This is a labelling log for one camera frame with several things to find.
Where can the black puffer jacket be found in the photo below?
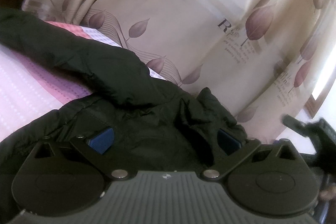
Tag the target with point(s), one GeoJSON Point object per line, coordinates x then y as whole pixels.
{"type": "Point", "coordinates": [157, 125]}

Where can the brown wooden window frame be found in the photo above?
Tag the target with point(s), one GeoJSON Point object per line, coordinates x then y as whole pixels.
{"type": "Point", "coordinates": [312, 106]}

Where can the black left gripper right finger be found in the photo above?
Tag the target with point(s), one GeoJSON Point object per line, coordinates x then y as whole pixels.
{"type": "Point", "coordinates": [251, 157]}

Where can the pink purple checked bedsheet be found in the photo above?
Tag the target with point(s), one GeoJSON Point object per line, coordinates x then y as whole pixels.
{"type": "Point", "coordinates": [29, 91]}

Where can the beige leaf print curtain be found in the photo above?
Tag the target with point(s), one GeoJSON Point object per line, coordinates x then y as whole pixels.
{"type": "Point", "coordinates": [260, 58]}

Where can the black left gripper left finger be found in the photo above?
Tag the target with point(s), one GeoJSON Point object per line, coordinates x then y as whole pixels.
{"type": "Point", "coordinates": [81, 156]}

